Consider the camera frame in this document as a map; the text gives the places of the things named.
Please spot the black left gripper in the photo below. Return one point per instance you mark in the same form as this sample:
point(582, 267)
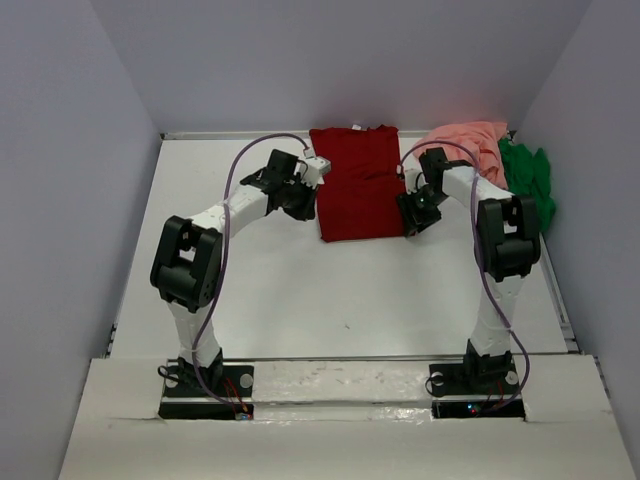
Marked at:
point(306, 211)

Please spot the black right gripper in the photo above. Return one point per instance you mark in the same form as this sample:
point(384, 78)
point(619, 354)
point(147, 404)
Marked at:
point(423, 220)

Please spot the dark red t shirt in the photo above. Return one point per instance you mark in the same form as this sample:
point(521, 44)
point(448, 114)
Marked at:
point(358, 198)

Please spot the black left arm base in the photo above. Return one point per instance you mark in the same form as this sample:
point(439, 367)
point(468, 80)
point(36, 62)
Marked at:
point(227, 397)

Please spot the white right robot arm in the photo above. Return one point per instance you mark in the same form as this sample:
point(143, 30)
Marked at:
point(506, 242)

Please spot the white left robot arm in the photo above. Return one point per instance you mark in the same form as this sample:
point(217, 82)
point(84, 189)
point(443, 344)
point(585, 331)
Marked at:
point(192, 256)

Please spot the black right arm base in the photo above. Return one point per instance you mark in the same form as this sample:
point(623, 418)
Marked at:
point(458, 395)

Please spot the pink crumpled t shirt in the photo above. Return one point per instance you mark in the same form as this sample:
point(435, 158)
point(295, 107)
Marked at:
point(481, 139)

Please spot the green crumpled t shirt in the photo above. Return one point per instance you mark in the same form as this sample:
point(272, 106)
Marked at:
point(529, 173)

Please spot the white front cover board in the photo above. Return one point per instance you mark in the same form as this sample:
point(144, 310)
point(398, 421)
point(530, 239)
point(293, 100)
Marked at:
point(346, 420)

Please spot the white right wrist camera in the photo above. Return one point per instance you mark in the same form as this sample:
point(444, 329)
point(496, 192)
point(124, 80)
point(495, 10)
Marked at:
point(412, 178)

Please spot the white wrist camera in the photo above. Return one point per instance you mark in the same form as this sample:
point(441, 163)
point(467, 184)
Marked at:
point(313, 171)
point(412, 178)

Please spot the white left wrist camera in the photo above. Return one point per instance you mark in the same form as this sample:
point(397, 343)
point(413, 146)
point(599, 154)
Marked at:
point(313, 171)

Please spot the aluminium front rail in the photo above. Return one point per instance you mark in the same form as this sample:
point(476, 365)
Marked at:
point(426, 358)

